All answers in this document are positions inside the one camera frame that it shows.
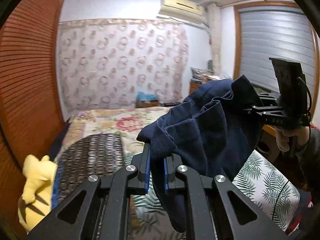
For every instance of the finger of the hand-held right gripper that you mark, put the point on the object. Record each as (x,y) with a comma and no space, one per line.
(260,110)
(268,97)

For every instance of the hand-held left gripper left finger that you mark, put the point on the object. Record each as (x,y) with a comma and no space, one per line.
(147,172)

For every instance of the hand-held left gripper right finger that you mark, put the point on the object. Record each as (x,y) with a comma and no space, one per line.
(166,175)

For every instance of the navy printed t-shirt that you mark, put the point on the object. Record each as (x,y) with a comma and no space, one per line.
(200,135)

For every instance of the person's right forearm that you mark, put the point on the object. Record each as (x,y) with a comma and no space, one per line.
(310,155)

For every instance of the person's right hand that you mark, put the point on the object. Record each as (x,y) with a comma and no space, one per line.
(282,140)

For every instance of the dark waste bin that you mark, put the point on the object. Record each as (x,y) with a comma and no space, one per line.
(262,147)

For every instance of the grey window blind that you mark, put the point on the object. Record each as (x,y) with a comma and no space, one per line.
(275,35)

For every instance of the dark circle-patterned pillow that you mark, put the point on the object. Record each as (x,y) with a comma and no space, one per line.
(92,155)

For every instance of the floral blanket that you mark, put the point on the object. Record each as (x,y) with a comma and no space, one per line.
(110,122)

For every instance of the dark round object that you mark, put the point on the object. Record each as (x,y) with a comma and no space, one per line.
(210,66)

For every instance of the wooden sideboard cabinet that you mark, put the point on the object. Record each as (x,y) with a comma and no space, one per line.
(196,86)

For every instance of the brown cardboard box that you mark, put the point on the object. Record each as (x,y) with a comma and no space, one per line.
(148,104)

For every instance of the leaf print bed sheet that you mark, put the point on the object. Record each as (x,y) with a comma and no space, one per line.
(265,180)

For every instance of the patterned bag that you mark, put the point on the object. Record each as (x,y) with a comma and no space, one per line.
(197,73)

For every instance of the beige drawn curtain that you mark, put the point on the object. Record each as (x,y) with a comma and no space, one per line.
(216,45)

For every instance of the blue plastic bag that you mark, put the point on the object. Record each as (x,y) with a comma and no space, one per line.
(146,96)

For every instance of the circle-patterned sheer curtain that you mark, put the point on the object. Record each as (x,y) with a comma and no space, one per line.
(120,65)

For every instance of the yellow plush toy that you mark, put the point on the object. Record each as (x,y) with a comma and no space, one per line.
(35,180)

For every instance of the wooden louvred wardrobe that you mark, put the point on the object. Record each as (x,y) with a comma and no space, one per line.
(27,67)

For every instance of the cream wall air conditioner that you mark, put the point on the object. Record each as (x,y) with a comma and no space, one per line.
(180,7)

